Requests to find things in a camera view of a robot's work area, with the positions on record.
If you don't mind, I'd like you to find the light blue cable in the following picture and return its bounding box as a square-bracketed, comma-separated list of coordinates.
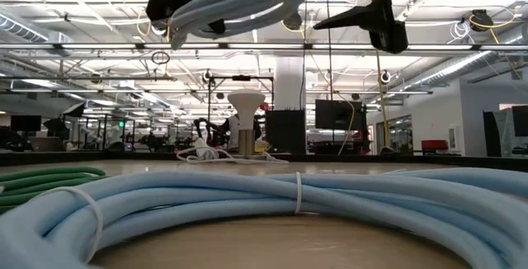
[167, 0, 350, 51]
[0, 168, 528, 269]

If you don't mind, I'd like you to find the green cable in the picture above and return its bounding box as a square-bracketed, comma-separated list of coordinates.
[0, 166, 108, 216]

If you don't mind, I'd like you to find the white dome table lamp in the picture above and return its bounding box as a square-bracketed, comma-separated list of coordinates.
[226, 89, 266, 157]

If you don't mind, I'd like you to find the large black monitor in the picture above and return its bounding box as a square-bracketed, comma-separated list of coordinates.
[315, 99, 367, 132]

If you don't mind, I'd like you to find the person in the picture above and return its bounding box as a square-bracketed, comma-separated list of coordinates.
[218, 114, 263, 153]

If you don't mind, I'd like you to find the white power adapter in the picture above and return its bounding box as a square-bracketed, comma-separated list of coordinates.
[193, 138, 219, 159]

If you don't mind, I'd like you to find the red box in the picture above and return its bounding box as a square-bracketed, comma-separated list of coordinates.
[420, 139, 450, 153]

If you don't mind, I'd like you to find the small black monitor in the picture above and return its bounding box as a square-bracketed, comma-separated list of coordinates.
[10, 115, 42, 133]

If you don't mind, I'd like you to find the black ceiling cable reel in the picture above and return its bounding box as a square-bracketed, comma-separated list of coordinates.
[283, 12, 304, 32]
[469, 8, 495, 34]

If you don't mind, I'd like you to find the black stand frame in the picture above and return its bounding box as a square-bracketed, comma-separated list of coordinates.
[207, 74, 276, 138]

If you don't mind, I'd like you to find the thick yellow cable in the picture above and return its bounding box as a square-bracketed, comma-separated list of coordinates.
[373, 50, 391, 150]

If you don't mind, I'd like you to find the light grey lamp cable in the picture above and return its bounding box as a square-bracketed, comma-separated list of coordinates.
[176, 147, 290, 166]

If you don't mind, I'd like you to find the black aluminium table frame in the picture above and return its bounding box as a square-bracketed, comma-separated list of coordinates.
[0, 149, 528, 171]

